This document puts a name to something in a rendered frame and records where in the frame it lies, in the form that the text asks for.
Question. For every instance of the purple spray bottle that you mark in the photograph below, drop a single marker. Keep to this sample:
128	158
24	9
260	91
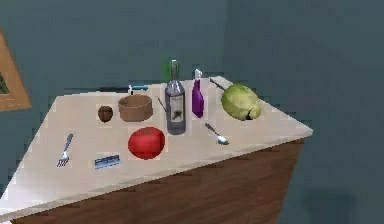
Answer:
197	100

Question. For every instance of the grey glass wine bottle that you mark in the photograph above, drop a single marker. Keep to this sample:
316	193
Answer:
175	110

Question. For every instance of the green bottle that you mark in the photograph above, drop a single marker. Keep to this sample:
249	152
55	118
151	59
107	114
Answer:
166	70

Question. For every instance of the thin dark knife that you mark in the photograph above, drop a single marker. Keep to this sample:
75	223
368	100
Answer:
161	104

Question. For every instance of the silver spoon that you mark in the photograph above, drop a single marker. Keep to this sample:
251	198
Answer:
217	134

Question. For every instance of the dark thin utensil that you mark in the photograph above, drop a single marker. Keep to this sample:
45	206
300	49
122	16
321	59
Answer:
216	84

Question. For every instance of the green lettuce head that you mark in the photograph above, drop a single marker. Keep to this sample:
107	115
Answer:
240	101

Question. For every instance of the red tomato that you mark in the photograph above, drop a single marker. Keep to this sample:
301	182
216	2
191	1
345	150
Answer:
146	142

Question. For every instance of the brown bowl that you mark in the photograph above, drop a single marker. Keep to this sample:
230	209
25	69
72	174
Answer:
135	108

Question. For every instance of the brown wooden counter cabinet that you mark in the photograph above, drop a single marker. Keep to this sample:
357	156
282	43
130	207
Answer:
206	186

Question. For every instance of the small dark brown round object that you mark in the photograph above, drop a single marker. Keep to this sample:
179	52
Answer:
105	113

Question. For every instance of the blue grey flat card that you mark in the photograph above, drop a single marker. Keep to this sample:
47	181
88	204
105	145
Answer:
107	161

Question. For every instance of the silver fork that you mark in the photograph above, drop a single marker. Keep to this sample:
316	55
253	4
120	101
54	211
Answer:
65	151

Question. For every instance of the wooden framed picture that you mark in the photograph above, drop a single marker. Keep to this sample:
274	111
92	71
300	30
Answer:
9	90

